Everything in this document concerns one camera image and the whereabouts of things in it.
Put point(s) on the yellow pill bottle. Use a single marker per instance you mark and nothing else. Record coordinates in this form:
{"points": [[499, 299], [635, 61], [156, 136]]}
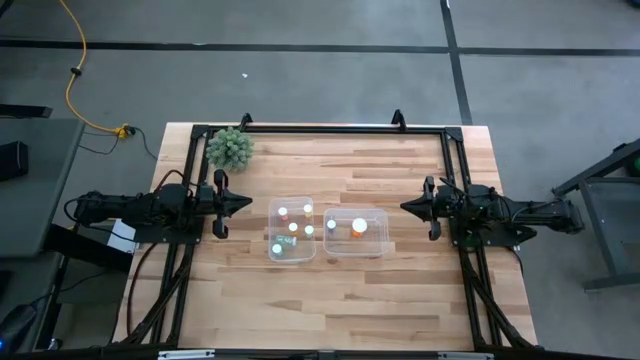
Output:
{"points": [[307, 209]]}

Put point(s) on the black aluminium table frame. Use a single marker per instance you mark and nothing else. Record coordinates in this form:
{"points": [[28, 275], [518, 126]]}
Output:
{"points": [[325, 129]]}

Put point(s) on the green round object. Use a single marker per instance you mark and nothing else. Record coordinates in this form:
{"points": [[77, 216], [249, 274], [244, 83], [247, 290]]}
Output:
{"points": [[635, 166]]}

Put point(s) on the clear plastic bin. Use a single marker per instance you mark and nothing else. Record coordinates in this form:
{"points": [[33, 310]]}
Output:
{"points": [[300, 255], [375, 245]]}

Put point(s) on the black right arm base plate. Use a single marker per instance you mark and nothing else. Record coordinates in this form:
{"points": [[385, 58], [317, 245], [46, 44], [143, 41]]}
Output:
{"points": [[500, 240]]}

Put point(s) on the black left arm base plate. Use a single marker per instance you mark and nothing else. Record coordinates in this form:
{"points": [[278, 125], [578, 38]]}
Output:
{"points": [[150, 237]]}

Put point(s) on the purple pill bottle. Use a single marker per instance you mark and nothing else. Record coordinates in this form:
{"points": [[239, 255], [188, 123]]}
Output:
{"points": [[331, 225]]}

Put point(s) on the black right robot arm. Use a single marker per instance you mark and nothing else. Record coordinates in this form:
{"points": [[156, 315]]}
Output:
{"points": [[540, 215]]}

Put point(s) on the white paper sheet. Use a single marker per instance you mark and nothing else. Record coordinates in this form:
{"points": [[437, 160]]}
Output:
{"points": [[121, 237]]}

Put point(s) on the silver aluminium bracket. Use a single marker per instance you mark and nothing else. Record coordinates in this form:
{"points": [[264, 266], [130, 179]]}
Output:
{"points": [[185, 355], [465, 355]]}

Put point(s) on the black metal stand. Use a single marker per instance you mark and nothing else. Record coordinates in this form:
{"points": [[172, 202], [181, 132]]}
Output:
{"points": [[600, 220]]}

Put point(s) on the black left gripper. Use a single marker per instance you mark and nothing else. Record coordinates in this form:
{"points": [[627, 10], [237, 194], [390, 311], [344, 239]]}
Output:
{"points": [[220, 227]]}

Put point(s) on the pink pill bottle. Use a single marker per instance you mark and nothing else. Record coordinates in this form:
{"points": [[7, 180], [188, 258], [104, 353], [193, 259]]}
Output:
{"points": [[283, 212]]}

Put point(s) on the small orange pill bottle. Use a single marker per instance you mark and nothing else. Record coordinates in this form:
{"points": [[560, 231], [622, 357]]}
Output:
{"points": [[292, 227]]}

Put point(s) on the black speaker box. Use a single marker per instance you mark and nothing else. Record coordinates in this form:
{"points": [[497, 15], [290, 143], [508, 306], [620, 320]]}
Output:
{"points": [[12, 160]]}

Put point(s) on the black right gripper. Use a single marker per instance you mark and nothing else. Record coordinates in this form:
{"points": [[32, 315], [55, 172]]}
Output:
{"points": [[445, 205]]}

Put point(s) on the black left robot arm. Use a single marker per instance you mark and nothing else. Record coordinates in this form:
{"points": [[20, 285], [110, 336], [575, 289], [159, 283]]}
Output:
{"points": [[125, 207]]}

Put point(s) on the green succulent in white pot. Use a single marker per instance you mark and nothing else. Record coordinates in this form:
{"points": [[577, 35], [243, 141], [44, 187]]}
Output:
{"points": [[230, 148]]}

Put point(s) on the black computer mouse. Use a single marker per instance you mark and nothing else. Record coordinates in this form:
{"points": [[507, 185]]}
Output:
{"points": [[17, 325]]}

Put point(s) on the grey desk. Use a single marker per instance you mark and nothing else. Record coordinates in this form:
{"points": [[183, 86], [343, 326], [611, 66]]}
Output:
{"points": [[40, 200]]}

